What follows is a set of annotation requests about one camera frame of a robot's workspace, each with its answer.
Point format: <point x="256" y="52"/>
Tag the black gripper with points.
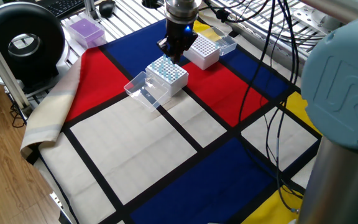
<point x="180" y="37"/>

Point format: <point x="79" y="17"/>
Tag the white pipette tip box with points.
<point x="204" y="57"/>
<point x="180" y="85"/>

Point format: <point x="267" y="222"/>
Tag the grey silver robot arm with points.
<point x="340" y="87"/>

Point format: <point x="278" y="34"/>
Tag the black round object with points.
<point x="151" y="3"/>

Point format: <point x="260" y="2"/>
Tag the black computer mouse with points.
<point x="107" y="7"/>

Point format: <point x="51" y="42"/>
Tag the clear box purple tip rack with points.
<point x="85" y="31"/>

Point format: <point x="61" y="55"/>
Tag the colour block tablecloth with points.
<point x="135" y="149"/>

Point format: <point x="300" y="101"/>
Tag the black keyboard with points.
<point x="64" y="5"/>

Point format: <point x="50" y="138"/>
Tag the black round machine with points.
<point x="42" y="56"/>

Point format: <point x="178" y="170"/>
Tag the silver metal mounting plate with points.
<point x="306" y="17"/>

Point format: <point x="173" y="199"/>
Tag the aluminium profile frame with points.
<point x="2" y="68"/>

